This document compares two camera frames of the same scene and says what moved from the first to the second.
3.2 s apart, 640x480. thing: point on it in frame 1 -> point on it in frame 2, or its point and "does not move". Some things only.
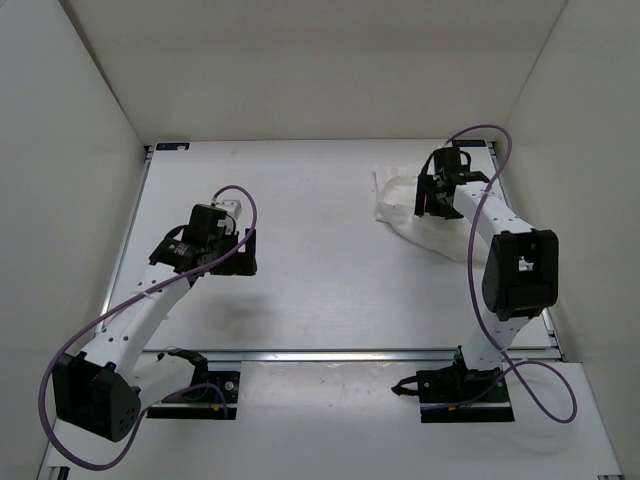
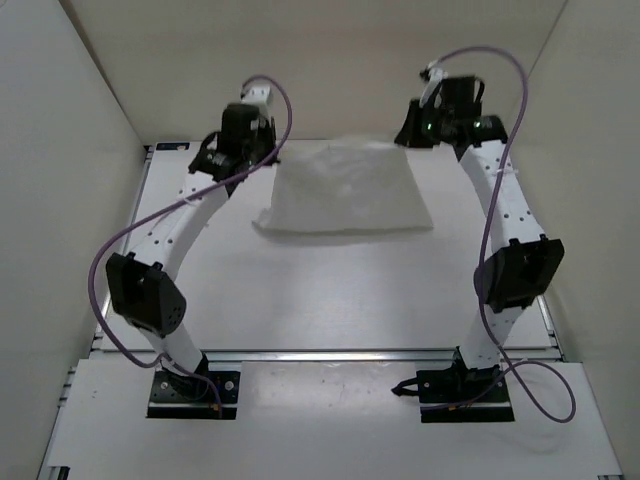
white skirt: [395, 188] -> [338, 186]
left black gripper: [241, 261] -> [269, 124]
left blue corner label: [184, 146] does not move
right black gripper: [427, 185] -> [411, 135]
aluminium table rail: [150, 356] does not move
